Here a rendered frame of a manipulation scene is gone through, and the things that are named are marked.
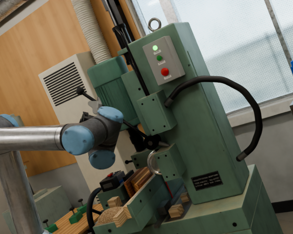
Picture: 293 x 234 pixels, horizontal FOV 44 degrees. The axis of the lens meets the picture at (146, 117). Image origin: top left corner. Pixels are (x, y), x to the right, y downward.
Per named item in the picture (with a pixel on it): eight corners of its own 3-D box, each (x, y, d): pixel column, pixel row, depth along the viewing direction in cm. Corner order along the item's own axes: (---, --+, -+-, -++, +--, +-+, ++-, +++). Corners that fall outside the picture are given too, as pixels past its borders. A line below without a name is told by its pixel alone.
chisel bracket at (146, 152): (143, 167, 174) (136, 151, 173) (168, 159, 168) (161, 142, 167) (136, 173, 168) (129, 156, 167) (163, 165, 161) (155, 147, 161)
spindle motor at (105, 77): (123, 126, 179) (98, 67, 176) (154, 114, 171) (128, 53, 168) (107, 137, 163) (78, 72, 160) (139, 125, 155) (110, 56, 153)
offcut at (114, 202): (122, 204, 161) (119, 196, 160) (117, 208, 158) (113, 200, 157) (115, 204, 163) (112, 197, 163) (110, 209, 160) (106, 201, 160)
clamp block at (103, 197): (117, 198, 185) (110, 181, 184) (139, 191, 179) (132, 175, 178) (103, 211, 172) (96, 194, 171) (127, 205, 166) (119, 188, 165)
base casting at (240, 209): (158, 205, 199) (152, 190, 198) (262, 180, 173) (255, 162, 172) (122, 253, 159) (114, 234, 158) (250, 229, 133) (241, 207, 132)
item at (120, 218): (173, 163, 195) (170, 156, 194) (176, 161, 194) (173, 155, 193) (116, 227, 135) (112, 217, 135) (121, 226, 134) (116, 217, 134)
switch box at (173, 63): (163, 83, 144) (147, 45, 143) (185, 74, 140) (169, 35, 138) (157, 86, 139) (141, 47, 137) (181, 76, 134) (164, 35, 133)
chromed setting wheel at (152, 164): (155, 178, 156) (144, 152, 155) (181, 171, 151) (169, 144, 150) (153, 181, 154) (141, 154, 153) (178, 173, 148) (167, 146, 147)
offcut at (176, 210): (170, 217, 150) (167, 210, 150) (175, 212, 154) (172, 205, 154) (180, 216, 148) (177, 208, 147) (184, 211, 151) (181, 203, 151)
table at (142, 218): (137, 184, 206) (133, 174, 205) (186, 171, 192) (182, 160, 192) (79, 244, 152) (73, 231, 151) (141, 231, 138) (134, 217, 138)
